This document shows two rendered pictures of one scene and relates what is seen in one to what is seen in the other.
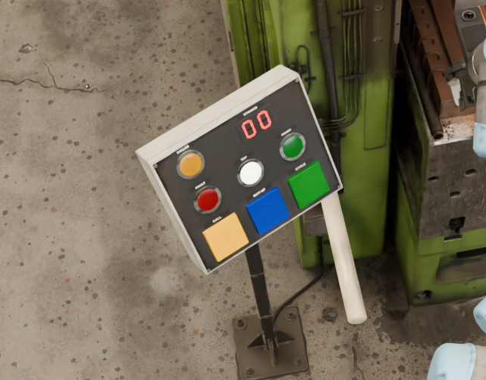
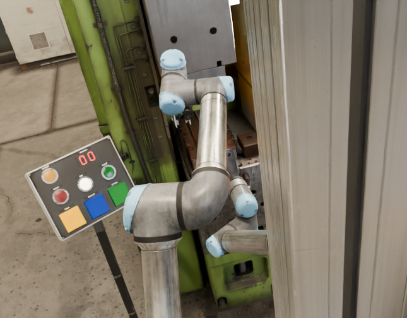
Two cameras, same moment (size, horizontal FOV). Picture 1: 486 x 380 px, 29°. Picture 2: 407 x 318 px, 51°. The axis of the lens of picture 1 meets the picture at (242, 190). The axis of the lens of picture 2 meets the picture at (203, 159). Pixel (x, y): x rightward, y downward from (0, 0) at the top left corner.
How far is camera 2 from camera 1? 0.86 m
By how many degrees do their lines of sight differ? 27
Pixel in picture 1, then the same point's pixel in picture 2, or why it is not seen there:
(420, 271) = (214, 281)
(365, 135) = not seen: hidden behind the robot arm
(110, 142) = (71, 253)
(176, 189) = (42, 188)
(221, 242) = (69, 221)
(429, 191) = not seen: hidden behind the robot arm
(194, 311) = not seen: outside the picture
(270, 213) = (98, 207)
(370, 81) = (163, 164)
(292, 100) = (106, 148)
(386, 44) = (165, 140)
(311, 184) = (121, 193)
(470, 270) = (244, 282)
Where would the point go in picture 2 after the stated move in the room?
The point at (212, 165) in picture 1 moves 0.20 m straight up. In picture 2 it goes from (63, 177) to (43, 131)
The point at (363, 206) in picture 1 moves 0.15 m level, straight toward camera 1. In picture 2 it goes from (183, 251) to (182, 272)
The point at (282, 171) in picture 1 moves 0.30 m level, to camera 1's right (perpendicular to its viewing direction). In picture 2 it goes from (104, 185) to (179, 165)
